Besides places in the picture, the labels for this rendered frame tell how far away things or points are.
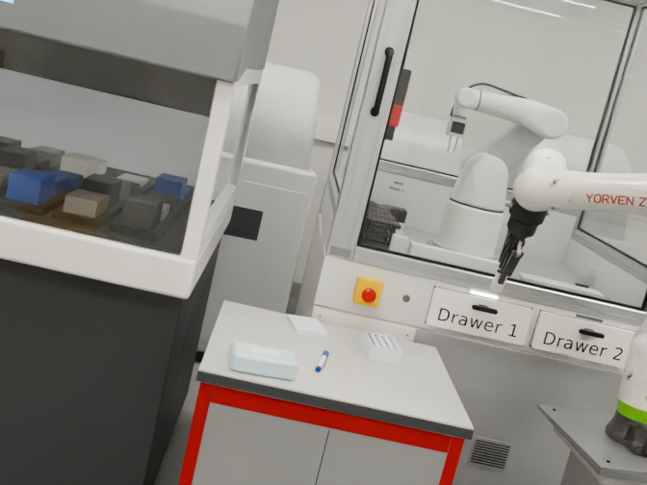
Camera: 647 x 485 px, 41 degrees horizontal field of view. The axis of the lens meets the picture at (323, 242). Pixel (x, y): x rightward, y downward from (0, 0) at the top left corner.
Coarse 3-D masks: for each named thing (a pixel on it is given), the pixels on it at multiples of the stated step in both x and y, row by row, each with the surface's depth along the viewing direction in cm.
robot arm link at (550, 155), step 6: (534, 150) 214; (540, 150) 212; (546, 150) 212; (552, 150) 212; (528, 156) 214; (534, 156) 210; (540, 156) 209; (546, 156) 209; (552, 156) 209; (558, 156) 211; (528, 162) 210; (552, 162) 207; (558, 162) 209; (564, 162) 211; (522, 168) 212; (558, 168) 207; (564, 168) 210
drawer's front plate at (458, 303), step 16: (432, 304) 244; (448, 304) 244; (464, 304) 244; (496, 304) 245; (512, 304) 246; (432, 320) 245; (448, 320) 245; (480, 320) 246; (496, 320) 246; (512, 320) 246; (528, 320) 246; (480, 336) 246; (496, 336) 246
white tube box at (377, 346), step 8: (368, 336) 228; (376, 336) 230; (384, 336) 232; (392, 336) 233; (368, 344) 223; (376, 344) 223; (384, 344) 225; (392, 344) 227; (368, 352) 221; (376, 352) 220; (384, 352) 221; (392, 352) 221; (400, 352) 221; (376, 360) 221; (384, 360) 221; (392, 360) 221
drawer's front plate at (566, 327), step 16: (544, 320) 246; (560, 320) 246; (576, 320) 246; (544, 336) 247; (560, 336) 247; (576, 336) 247; (608, 336) 247; (624, 336) 247; (560, 352) 248; (576, 352) 248; (592, 352) 248; (608, 352) 248; (624, 352) 248
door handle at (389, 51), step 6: (390, 48) 232; (390, 54) 228; (390, 60) 228; (384, 66) 229; (384, 72) 229; (384, 78) 229; (384, 84) 229; (378, 90) 230; (378, 96) 230; (378, 102) 230; (372, 108) 235; (378, 108) 231; (372, 114) 235; (378, 114) 235
